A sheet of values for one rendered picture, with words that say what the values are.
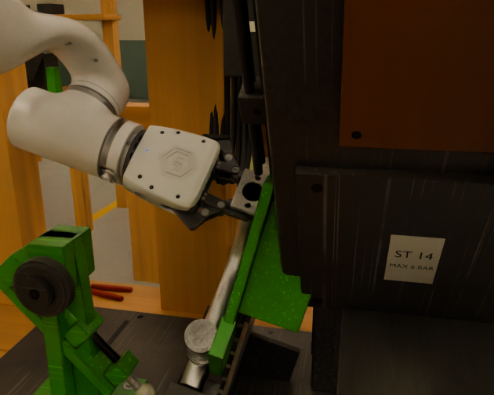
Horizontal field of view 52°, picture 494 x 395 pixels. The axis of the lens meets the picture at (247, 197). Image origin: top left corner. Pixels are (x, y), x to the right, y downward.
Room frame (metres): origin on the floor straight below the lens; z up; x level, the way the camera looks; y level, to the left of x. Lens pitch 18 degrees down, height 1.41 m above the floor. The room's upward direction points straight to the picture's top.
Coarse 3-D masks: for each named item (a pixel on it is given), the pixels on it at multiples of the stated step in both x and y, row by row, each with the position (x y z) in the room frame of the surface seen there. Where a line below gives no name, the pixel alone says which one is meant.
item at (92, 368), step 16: (16, 256) 0.58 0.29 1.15; (0, 272) 0.59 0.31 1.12; (0, 288) 0.59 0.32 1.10; (16, 304) 0.58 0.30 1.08; (32, 320) 0.58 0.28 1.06; (80, 320) 0.58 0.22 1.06; (96, 320) 0.60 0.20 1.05; (64, 336) 0.58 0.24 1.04; (80, 336) 0.57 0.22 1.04; (96, 336) 0.59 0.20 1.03; (64, 352) 0.57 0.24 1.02; (80, 352) 0.57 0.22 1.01; (112, 352) 0.58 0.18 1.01; (128, 352) 0.59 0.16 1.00; (80, 368) 0.57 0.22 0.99; (96, 368) 0.57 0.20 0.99; (112, 368) 0.57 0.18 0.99; (128, 368) 0.57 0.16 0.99; (96, 384) 0.56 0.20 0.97; (112, 384) 0.57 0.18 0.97
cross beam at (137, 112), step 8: (128, 104) 1.03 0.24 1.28; (136, 104) 1.03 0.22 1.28; (144, 104) 1.03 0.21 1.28; (128, 112) 1.01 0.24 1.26; (136, 112) 1.01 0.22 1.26; (144, 112) 1.00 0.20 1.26; (136, 120) 1.01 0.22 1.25; (144, 120) 1.00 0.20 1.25; (144, 128) 1.00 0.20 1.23; (264, 128) 0.95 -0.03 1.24; (264, 136) 0.95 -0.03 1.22; (264, 144) 0.95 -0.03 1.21; (264, 152) 0.95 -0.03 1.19
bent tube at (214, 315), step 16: (256, 176) 0.62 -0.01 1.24; (240, 192) 0.60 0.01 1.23; (256, 192) 0.63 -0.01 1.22; (240, 208) 0.58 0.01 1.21; (240, 224) 0.66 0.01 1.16; (240, 240) 0.66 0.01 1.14; (240, 256) 0.66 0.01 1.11; (224, 272) 0.66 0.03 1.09; (224, 288) 0.63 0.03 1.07; (224, 304) 0.62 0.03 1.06; (208, 320) 0.60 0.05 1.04; (192, 368) 0.55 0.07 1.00; (208, 368) 0.56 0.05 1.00; (192, 384) 0.54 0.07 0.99
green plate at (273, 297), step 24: (264, 192) 0.48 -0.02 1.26; (264, 216) 0.48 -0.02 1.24; (264, 240) 0.49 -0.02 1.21; (240, 264) 0.49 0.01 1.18; (264, 264) 0.49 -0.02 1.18; (240, 288) 0.49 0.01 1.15; (264, 288) 0.49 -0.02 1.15; (288, 288) 0.49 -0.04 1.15; (240, 312) 0.50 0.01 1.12; (264, 312) 0.49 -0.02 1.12; (288, 312) 0.49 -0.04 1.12
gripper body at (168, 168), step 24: (144, 144) 0.63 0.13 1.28; (168, 144) 0.63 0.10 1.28; (192, 144) 0.63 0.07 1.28; (216, 144) 0.63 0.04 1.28; (144, 168) 0.61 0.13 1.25; (168, 168) 0.61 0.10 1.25; (192, 168) 0.61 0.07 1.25; (144, 192) 0.59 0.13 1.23; (168, 192) 0.59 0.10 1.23; (192, 192) 0.59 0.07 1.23
